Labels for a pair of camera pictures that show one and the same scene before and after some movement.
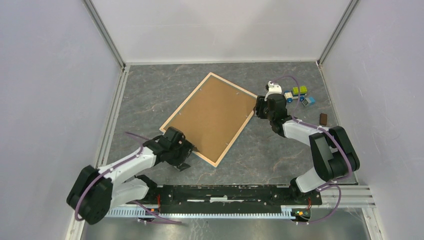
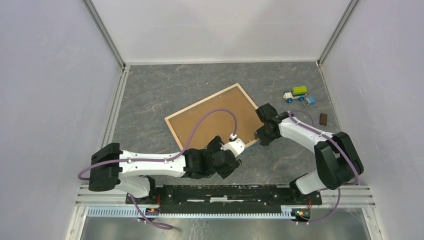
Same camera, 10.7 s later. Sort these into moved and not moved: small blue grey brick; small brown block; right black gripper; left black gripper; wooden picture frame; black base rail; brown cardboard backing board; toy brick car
Moved: left black gripper; right black gripper; brown cardboard backing board; wooden picture frame
Not moved: black base rail; small blue grey brick; toy brick car; small brown block
